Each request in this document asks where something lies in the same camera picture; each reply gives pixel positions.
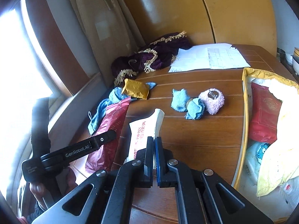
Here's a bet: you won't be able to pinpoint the white printed pouch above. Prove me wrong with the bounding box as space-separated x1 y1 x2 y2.
125 109 165 163

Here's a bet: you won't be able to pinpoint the red foil pouch back side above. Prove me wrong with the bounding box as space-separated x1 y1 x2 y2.
85 102 130 173

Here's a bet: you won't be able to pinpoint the small blue cloth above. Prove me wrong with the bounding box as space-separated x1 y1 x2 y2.
171 88 191 112
185 98 205 120

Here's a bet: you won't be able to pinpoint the pink fluffy ball with clip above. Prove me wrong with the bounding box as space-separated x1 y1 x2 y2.
199 88 225 115

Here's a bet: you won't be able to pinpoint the red foil pouch with logo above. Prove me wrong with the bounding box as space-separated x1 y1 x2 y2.
248 83 282 144

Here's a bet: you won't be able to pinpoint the yellow-rimmed storage bag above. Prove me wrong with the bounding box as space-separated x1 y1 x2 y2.
232 67 298 223

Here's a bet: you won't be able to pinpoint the blue terry towel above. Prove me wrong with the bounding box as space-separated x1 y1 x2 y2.
88 82 157 136

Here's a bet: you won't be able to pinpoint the yellow foil packet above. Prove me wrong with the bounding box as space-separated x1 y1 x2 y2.
122 78 150 100

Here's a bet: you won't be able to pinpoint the white paper sheets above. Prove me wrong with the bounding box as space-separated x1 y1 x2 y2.
169 43 250 73

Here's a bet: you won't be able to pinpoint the purple velvet cloth gold fringe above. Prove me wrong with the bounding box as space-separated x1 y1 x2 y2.
111 31 192 86

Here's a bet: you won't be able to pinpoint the cluttered side shelf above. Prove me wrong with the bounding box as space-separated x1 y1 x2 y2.
276 48 298 76

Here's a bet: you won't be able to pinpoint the beige curtain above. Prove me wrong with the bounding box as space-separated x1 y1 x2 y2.
70 0 145 86

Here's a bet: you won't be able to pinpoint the wooden wardrobe cabinet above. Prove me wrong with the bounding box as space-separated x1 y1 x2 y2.
124 0 277 55

